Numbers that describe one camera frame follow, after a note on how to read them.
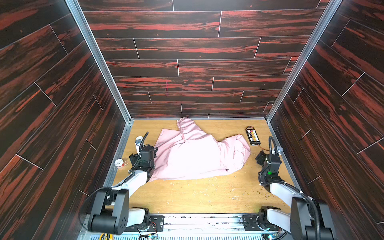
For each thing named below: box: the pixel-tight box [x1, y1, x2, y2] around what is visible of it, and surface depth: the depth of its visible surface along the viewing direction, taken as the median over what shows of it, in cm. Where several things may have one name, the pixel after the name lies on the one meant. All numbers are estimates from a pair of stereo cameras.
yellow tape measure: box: [99, 232, 114, 240], surface depth 70 cm
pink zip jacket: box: [150, 117, 252, 181], surface depth 96 cm
